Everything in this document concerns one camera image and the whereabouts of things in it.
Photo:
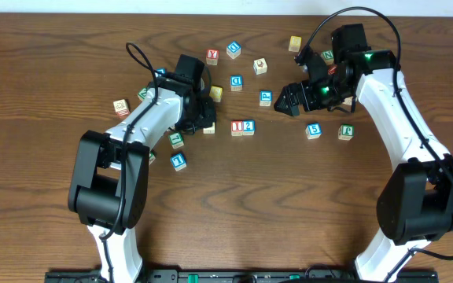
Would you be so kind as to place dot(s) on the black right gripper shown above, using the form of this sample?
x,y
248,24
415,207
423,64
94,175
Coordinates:
x,y
305,87

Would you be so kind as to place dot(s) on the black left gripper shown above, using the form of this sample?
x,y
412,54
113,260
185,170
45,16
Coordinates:
x,y
208,122

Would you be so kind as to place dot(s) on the red I wooden block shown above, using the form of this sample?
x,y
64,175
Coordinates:
x,y
237,128

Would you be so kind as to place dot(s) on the blue 2 wooden block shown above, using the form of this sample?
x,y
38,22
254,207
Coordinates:
x,y
248,127

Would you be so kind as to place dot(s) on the red A wooden block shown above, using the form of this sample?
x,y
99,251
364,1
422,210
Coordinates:
x,y
209,130

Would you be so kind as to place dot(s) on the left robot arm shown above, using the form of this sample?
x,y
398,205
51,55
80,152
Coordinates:
x,y
109,183

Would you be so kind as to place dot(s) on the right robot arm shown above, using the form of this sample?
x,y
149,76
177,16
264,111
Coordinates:
x,y
416,206

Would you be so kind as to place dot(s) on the blue p wooden block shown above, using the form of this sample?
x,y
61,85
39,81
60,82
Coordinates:
x,y
265,98
160,71

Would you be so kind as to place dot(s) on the yellow S wooden block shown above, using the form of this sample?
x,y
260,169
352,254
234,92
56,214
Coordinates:
x,y
216,93

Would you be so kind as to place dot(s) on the green L wooden block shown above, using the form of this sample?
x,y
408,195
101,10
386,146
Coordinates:
x,y
176,140

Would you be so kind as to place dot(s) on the blue 5 wooden block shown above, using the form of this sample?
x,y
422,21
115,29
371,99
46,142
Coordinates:
x,y
313,131

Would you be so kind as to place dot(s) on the plain picture wooden block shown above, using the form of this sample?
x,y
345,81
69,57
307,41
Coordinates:
x,y
260,66

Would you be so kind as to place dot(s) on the blue D centre wooden block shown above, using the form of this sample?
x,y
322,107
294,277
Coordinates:
x,y
236,82

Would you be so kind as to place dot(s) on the blue d wooden block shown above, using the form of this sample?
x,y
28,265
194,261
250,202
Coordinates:
x,y
233,50
236,82

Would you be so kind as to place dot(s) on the blue T wooden block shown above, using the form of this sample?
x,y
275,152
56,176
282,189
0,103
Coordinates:
x,y
178,161

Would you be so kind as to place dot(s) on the red M wooden block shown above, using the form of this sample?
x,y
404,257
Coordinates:
x,y
332,69

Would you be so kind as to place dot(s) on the blue P left wooden block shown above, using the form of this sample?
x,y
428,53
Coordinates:
x,y
160,71

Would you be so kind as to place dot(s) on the red Y wooden block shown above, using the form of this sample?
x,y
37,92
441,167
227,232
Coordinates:
x,y
212,57

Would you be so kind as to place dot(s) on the green Z wooden block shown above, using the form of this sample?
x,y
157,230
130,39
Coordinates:
x,y
142,94

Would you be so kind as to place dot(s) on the yellow far wooden block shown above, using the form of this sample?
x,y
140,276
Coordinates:
x,y
295,44

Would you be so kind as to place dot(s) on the plain animal wooden block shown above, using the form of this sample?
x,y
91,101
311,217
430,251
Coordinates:
x,y
349,100

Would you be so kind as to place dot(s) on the green N wooden block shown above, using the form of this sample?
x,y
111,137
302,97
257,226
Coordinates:
x,y
327,56

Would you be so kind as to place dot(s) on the green 4 wooden block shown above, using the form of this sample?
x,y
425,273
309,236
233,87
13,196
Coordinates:
x,y
152,157

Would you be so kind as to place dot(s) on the green J wooden block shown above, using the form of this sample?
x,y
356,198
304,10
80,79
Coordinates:
x,y
346,132

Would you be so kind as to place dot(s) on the blue D far wooden block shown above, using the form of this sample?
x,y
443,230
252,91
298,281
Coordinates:
x,y
233,50

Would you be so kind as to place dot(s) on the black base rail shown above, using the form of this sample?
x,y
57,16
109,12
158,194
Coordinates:
x,y
174,276

